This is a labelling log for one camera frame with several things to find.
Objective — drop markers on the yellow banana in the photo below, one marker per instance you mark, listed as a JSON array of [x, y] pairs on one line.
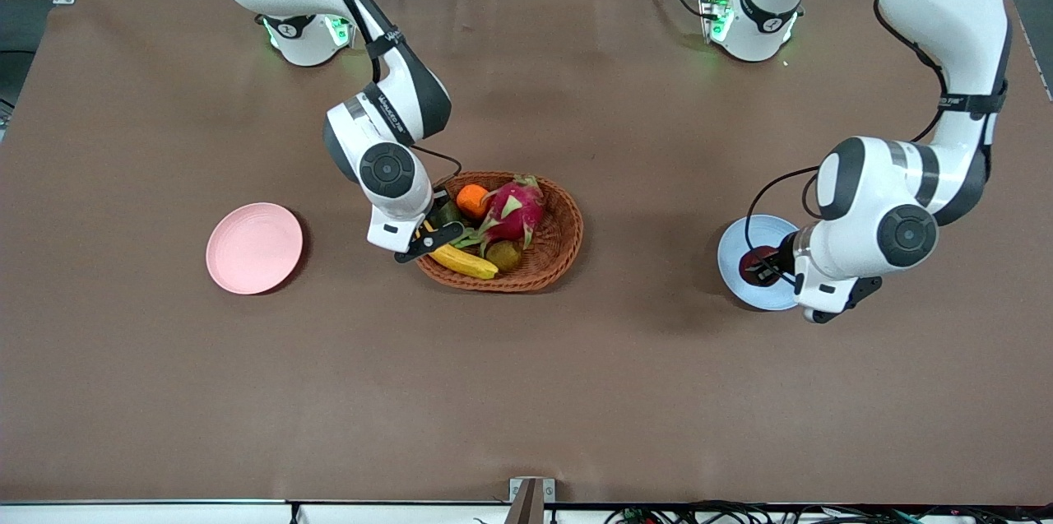
[[465, 261]]

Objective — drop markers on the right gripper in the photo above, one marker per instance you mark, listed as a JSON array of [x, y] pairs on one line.
[[444, 212]]

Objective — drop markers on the orange fruit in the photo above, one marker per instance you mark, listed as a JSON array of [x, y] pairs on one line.
[[471, 200]]

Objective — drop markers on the brown kiwi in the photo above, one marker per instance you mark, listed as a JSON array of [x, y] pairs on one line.
[[503, 256]]

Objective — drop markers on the white table edge rail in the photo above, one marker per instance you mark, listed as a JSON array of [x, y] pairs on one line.
[[164, 514]]

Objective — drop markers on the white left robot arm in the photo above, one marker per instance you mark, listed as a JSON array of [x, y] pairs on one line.
[[946, 6]]

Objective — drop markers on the pink dragon fruit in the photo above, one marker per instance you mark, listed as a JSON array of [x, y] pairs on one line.
[[512, 211]]

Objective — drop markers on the light blue plate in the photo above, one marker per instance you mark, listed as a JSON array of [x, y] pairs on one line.
[[732, 244]]

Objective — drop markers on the dark green avocado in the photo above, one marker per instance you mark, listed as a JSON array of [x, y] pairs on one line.
[[450, 214]]

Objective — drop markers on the brown wicker basket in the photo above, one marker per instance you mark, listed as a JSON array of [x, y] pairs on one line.
[[559, 261]]

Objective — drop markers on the pink plate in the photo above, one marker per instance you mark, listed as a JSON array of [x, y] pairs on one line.
[[253, 248]]

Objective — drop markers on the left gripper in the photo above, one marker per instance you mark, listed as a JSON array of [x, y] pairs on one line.
[[782, 263]]

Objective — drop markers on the metal table edge bracket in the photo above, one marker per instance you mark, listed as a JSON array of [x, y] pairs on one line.
[[531, 495]]

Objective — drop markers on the dark red apple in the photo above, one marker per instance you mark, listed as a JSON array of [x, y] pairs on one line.
[[753, 265]]

